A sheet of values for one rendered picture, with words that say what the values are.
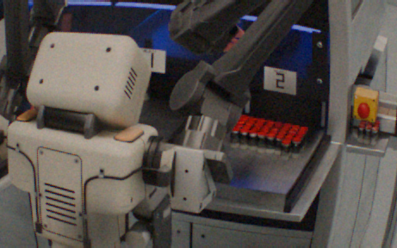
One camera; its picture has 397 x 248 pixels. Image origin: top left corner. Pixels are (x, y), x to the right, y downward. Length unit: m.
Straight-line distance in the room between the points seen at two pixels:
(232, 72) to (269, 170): 0.66
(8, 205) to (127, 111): 1.44
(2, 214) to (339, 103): 1.24
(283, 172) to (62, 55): 0.83
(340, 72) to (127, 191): 0.94
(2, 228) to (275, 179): 1.17
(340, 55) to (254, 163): 0.35
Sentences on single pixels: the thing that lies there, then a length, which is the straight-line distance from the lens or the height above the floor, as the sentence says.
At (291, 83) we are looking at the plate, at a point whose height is 1.02.
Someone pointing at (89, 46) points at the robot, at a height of 1.37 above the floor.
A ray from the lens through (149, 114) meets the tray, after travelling 2.80.
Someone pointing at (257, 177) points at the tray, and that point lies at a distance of 2.50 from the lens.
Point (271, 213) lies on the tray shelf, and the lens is 2.36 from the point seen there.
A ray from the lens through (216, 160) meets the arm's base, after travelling 1.83.
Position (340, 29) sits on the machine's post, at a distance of 2.57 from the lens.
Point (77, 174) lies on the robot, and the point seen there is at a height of 1.18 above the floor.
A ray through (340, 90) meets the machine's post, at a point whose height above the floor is 1.03.
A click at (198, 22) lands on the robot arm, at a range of 2.09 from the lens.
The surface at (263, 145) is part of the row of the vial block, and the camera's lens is 2.61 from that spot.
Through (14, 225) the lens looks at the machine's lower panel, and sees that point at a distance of 3.26.
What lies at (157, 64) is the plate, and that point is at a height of 1.01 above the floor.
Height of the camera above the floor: 2.01
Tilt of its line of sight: 24 degrees down
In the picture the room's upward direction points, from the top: 2 degrees clockwise
